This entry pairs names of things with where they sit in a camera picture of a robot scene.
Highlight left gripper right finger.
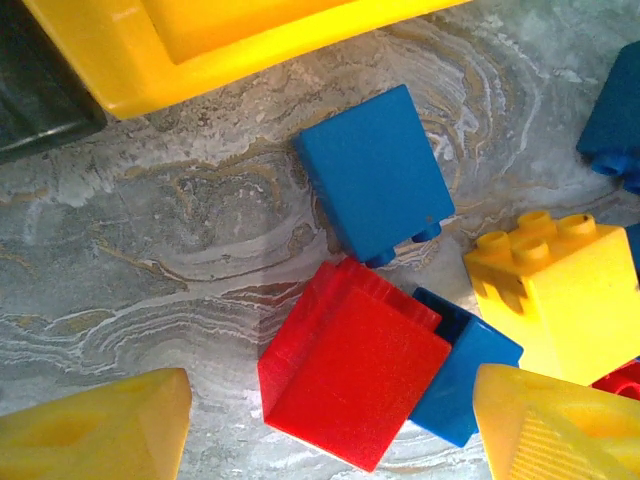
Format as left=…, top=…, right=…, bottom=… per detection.
left=472, top=363, right=640, bottom=480

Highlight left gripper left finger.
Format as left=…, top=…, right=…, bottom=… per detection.
left=0, top=367, right=193, bottom=480

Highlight small blue lego brick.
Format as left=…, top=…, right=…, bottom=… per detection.
left=407, top=286, right=525, bottom=449

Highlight yellow lego brick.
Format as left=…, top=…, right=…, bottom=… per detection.
left=462, top=209, right=640, bottom=389

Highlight long red lego brick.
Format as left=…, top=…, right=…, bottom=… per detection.
left=589, top=357, right=640, bottom=401

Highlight black plastic bin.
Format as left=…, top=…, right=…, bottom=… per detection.
left=0, top=0, right=109, bottom=164

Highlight yellow plastic bin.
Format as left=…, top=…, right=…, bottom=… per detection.
left=22, top=0, right=474, bottom=121

